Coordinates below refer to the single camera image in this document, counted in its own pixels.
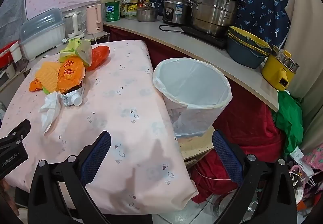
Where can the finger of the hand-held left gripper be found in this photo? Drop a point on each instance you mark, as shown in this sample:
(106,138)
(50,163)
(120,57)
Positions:
(15,133)

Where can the red plastic bag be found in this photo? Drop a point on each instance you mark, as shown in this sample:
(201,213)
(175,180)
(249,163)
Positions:
(99,56)

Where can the blue printed cloth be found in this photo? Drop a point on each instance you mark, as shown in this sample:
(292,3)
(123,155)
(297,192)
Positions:
(265,11)

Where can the white lined waste bin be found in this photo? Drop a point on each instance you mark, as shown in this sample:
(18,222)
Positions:
(191,82)

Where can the large steel steamer pot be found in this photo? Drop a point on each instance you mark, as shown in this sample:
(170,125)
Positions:
(214,16)

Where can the crushed drink carton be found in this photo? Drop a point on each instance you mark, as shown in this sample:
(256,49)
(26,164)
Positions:
(69,99)

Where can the beige curtain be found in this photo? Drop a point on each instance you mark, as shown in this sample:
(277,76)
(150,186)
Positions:
(307,37)

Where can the pink printed bag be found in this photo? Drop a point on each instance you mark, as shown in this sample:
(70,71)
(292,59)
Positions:
(314,157)

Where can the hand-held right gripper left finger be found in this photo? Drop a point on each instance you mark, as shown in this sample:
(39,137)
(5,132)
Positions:
(96,155)

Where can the white canister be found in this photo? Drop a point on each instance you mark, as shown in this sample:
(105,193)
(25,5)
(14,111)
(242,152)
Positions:
(16,54)

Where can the clear food container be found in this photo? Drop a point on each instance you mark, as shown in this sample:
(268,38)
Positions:
(130,15)

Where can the yellow electric pot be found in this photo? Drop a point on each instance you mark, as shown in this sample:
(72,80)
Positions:
(273,69)

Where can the yellow-green wrapper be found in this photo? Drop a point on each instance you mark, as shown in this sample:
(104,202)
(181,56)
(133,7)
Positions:
(68,49)

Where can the beige plastic wrapper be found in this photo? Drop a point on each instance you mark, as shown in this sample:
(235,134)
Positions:
(84,52)

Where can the pink printed tablecloth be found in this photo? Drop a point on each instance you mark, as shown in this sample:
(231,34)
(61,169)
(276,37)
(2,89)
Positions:
(113,102)

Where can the green can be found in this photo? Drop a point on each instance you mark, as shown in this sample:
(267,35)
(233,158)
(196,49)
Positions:
(112,11)

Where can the brown sauce bottle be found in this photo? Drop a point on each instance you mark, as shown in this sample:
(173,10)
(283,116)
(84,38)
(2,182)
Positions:
(147,3)

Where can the green cloth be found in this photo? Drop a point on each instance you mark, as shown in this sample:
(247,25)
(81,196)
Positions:
(290,117)

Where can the pink electric kettle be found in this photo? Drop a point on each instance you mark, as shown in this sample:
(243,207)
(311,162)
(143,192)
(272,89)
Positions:
(94,19)

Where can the white paper tag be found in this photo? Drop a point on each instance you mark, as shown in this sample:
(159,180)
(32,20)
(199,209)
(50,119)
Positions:
(297,155)

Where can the steel rice cooker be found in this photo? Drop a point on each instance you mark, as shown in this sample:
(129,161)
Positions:
(176,11)

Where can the grey curved counter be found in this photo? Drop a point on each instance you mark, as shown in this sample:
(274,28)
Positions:
(191,48)

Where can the bright green packet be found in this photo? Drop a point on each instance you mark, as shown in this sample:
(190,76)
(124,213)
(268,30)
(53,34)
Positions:
(47,90)

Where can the small steel lidded pot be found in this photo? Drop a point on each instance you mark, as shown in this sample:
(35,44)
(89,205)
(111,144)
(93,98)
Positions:
(147,14)

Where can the red plastic basin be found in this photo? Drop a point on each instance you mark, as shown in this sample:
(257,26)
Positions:
(6,53)

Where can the orange snack packet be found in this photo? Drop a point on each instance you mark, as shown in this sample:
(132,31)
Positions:
(35,85)

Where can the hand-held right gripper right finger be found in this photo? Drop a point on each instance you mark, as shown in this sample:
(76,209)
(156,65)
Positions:
(227,155)

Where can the wooden stool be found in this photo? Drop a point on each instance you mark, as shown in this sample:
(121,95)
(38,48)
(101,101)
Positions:
(194,147)

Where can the white dish box grey lid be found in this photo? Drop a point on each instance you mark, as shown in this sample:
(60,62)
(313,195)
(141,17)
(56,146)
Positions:
(43,37)

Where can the black induction cooker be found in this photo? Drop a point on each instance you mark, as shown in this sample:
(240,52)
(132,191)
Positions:
(217,40)

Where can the white power plug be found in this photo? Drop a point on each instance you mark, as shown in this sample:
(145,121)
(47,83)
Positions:
(65,40)

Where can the orange red-printed plastic bag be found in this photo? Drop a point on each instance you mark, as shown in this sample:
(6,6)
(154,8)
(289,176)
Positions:
(70,75)

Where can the white tissue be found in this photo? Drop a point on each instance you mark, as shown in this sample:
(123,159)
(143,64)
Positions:
(50,110)

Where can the orange waffle cloth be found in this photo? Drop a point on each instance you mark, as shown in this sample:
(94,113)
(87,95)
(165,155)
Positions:
(48,75)

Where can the white glass blender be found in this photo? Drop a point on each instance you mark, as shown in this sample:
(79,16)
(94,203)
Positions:
(74,24)

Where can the clear glass jar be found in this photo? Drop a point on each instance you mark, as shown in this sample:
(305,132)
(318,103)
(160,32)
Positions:
(227,205)

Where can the red cloth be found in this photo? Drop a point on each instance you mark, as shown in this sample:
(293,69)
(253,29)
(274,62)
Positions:
(247,128)

